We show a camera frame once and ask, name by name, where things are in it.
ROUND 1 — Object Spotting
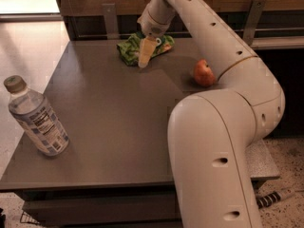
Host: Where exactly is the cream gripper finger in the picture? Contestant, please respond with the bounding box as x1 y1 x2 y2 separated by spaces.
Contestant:
138 37 157 68

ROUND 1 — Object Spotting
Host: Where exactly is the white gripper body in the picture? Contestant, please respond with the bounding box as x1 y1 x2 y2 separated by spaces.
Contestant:
138 3 173 38

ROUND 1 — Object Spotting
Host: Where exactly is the green rice chip bag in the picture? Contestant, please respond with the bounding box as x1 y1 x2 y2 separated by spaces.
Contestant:
117 31 175 67

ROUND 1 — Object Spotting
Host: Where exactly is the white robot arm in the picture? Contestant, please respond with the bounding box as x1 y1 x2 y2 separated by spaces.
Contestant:
140 0 285 228

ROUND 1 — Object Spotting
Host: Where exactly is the blue plastic water bottle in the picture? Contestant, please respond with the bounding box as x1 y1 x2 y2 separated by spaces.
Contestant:
4 75 69 156

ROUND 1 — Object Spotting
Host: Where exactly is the red apple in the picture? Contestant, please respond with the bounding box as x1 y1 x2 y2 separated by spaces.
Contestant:
193 59 216 87

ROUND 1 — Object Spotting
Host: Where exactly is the grey drawer cabinet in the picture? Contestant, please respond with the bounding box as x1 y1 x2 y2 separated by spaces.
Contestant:
16 182 262 228

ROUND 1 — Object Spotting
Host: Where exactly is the black white striped tube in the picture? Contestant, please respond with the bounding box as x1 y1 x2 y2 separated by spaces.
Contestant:
256 188 295 209

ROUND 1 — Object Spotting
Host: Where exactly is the left metal wall bracket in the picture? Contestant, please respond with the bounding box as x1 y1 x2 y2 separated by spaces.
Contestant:
102 3 120 39

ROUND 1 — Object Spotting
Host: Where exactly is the metal wall bracket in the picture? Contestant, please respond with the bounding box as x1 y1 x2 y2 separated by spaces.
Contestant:
102 3 120 39
242 0 266 46

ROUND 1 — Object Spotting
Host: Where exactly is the right metal wall bracket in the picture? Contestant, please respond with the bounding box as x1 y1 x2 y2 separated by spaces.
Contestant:
242 0 266 46

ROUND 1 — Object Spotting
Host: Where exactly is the wire rack corner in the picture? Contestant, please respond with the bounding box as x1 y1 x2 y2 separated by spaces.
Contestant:
19 211 40 226

